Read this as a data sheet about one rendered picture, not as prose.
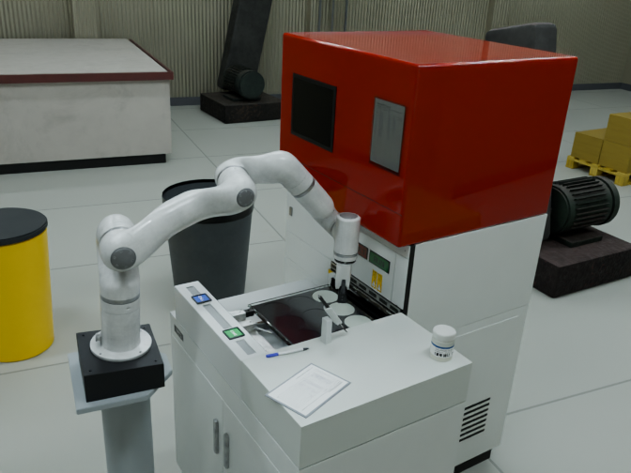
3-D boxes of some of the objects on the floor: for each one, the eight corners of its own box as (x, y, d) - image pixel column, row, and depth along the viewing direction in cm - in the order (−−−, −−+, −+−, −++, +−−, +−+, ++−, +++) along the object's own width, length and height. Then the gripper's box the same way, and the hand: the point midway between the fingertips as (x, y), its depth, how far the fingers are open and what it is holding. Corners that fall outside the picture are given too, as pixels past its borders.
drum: (57, 316, 397) (44, 203, 368) (65, 357, 359) (50, 234, 330) (-28, 330, 379) (-50, 212, 350) (-29, 374, 340) (-54, 246, 311)
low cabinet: (134, 110, 910) (130, 38, 872) (176, 164, 690) (173, 71, 652) (-32, 116, 830) (-44, 38, 792) (-44, 180, 610) (-63, 76, 572)
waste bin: (233, 270, 467) (233, 175, 439) (267, 306, 422) (269, 202, 394) (155, 284, 441) (150, 184, 413) (182, 324, 396) (178, 215, 368)
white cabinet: (300, 429, 314) (307, 279, 282) (435, 582, 240) (466, 401, 208) (173, 478, 281) (165, 312, 249) (284, 671, 208) (293, 473, 175)
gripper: (356, 266, 220) (351, 312, 228) (356, 248, 234) (352, 293, 241) (333, 264, 221) (330, 312, 228) (335, 246, 234) (331, 291, 241)
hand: (342, 297), depth 234 cm, fingers closed
